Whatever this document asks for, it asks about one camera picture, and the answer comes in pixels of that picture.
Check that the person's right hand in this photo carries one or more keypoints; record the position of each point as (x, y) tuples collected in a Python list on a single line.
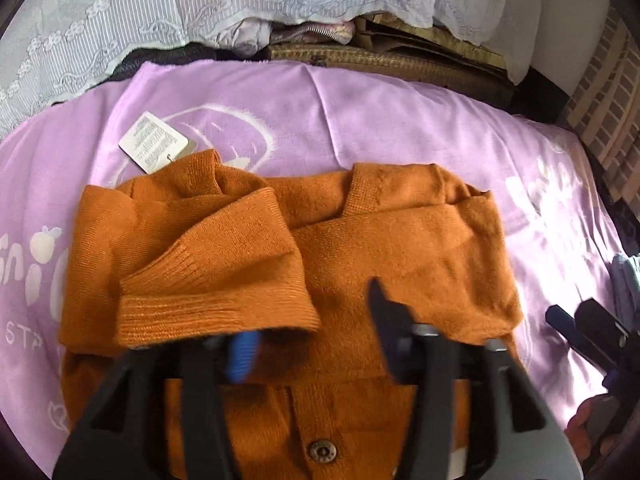
[(580, 422)]

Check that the purple printed blanket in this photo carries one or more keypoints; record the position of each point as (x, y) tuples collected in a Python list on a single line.
[(350, 115)]

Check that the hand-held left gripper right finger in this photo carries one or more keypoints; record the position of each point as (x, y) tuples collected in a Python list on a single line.
[(387, 327)]

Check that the grey cloth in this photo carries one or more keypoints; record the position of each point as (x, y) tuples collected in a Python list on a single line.
[(627, 285)]

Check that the brown woven mat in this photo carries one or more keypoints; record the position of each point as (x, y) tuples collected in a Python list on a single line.
[(400, 66)]

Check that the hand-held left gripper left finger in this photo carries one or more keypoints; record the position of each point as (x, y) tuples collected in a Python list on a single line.
[(243, 357)]

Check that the orange knit sweater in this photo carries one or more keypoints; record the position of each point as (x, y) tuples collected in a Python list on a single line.
[(350, 240)]

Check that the white paper clothing tag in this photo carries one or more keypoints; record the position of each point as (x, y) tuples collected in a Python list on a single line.
[(150, 142)]

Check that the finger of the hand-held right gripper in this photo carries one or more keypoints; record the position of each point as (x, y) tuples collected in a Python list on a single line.
[(562, 323), (600, 319)]

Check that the white lace cover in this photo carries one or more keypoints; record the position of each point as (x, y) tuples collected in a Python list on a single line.
[(125, 10)]

